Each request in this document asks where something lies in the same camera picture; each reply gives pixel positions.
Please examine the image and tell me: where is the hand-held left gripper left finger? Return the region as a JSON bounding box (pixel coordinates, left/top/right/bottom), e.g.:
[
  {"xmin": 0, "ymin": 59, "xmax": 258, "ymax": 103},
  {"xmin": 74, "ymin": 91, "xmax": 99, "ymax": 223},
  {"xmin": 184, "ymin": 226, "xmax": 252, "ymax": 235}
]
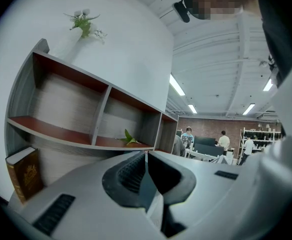
[{"xmin": 7, "ymin": 151, "xmax": 167, "ymax": 240}]

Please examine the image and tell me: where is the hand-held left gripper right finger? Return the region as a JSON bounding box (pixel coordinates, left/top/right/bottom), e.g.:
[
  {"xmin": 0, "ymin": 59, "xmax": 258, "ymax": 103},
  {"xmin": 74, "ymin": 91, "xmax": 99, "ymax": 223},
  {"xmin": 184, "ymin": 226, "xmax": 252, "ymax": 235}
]
[{"xmin": 147, "ymin": 150, "xmax": 262, "ymax": 239}]

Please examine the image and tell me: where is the long ceiling light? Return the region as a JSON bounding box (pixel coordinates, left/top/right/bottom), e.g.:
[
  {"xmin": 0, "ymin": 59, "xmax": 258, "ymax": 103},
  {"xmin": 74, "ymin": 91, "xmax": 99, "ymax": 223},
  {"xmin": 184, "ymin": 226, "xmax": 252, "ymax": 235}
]
[
  {"xmin": 187, "ymin": 103, "xmax": 199, "ymax": 115},
  {"xmin": 262, "ymin": 78, "xmax": 274, "ymax": 92},
  {"xmin": 242, "ymin": 103, "xmax": 257, "ymax": 116},
  {"xmin": 169, "ymin": 73, "xmax": 186, "ymax": 97}
]

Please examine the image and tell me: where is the white office desk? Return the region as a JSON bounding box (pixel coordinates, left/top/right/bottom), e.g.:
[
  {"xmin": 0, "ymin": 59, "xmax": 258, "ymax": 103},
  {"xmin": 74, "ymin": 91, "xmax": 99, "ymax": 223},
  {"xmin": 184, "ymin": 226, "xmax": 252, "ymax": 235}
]
[{"xmin": 184, "ymin": 148, "xmax": 227, "ymax": 163}]

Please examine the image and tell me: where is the white storage rack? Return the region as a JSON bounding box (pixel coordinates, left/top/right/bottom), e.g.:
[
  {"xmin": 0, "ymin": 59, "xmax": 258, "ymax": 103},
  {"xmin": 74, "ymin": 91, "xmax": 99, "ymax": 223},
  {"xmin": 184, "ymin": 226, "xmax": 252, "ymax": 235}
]
[{"xmin": 238, "ymin": 127, "xmax": 285, "ymax": 161}]

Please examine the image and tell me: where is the green leaf sprig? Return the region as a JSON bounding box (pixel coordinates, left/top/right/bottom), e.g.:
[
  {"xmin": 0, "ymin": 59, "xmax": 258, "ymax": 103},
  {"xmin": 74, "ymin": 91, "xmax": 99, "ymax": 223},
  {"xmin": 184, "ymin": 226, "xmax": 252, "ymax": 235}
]
[{"xmin": 119, "ymin": 128, "xmax": 144, "ymax": 147}]

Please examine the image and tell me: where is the black monitor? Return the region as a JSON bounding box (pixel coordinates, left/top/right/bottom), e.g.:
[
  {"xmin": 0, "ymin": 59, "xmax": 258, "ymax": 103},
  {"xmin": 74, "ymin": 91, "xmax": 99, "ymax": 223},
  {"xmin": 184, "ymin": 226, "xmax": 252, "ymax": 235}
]
[{"xmin": 193, "ymin": 135, "xmax": 217, "ymax": 147}]

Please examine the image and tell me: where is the grey wooden shelf unit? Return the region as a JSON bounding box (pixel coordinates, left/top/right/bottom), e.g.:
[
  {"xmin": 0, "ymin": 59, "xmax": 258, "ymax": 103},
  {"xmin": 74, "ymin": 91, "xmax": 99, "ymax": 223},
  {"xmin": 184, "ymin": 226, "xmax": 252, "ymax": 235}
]
[{"xmin": 4, "ymin": 38, "xmax": 180, "ymax": 203}]

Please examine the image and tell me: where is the person's black clothed body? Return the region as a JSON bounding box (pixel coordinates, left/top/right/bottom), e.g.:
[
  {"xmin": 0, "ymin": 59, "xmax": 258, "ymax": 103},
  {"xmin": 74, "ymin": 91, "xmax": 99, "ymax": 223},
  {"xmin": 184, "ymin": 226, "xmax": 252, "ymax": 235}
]
[{"xmin": 183, "ymin": 0, "xmax": 292, "ymax": 90}]

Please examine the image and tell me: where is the brown gold-printed book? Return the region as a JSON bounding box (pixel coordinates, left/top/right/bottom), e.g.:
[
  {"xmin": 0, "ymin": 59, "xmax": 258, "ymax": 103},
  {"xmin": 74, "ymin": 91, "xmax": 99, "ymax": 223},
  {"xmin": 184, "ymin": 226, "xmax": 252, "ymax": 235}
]
[{"xmin": 5, "ymin": 145, "xmax": 45, "ymax": 205}]

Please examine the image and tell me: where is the white vase with plant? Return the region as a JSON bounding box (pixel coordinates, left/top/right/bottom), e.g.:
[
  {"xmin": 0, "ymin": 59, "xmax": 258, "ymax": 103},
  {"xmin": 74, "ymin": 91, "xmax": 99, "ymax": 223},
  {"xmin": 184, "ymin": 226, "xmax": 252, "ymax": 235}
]
[{"xmin": 49, "ymin": 8, "xmax": 109, "ymax": 65}]

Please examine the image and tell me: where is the black head-worn camera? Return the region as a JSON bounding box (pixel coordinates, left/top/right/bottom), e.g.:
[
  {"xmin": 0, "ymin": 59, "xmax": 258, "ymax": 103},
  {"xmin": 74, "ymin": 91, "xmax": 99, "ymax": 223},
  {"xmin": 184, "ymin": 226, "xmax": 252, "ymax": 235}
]
[{"xmin": 173, "ymin": 0, "xmax": 195, "ymax": 24}]

